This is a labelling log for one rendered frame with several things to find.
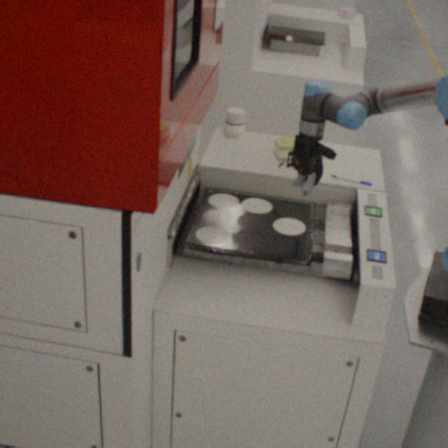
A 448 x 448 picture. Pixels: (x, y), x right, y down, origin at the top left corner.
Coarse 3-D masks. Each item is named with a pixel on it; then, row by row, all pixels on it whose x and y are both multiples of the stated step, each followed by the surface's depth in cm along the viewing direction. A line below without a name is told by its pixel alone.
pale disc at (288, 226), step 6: (276, 222) 209; (282, 222) 209; (288, 222) 210; (294, 222) 210; (300, 222) 210; (276, 228) 206; (282, 228) 206; (288, 228) 207; (294, 228) 207; (300, 228) 207; (288, 234) 204; (294, 234) 204
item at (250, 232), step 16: (208, 192) 223; (224, 192) 223; (208, 208) 213; (240, 208) 215; (272, 208) 217; (288, 208) 218; (304, 208) 219; (208, 224) 205; (224, 224) 206; (240, 224) 207; (256, 224) 207; (272, 224) 208; (304, 224) 210; (192, 240) 196; (240, 240) 199; (256, 240) 199; (272, 240) 200; (288, 240) 201; (304, 240) 201; (288, 256) 193; (304, 256) 194
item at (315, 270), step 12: (192, 252) 201; (204, 252) 201; (228, 264) 202; (240, 264) 201; (252, 264) 201; (264, 264) 200; (276, 264) 199; (288, 264) 199; (300, 264) 199; (312, 264) 199; (324, 276) 199
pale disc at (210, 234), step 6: (204, 228) 203; (210, 228) 203; (216, 228) 203; (222, 228) 204; (198, 234) 200; (204, 234) 200; (210, 234) 200; (216, 234) 200; (222, 234) 201; (228, 234) 201; (204, 240) 197; (210, 240) 197; (216, 240) 197; (222, 240) 198
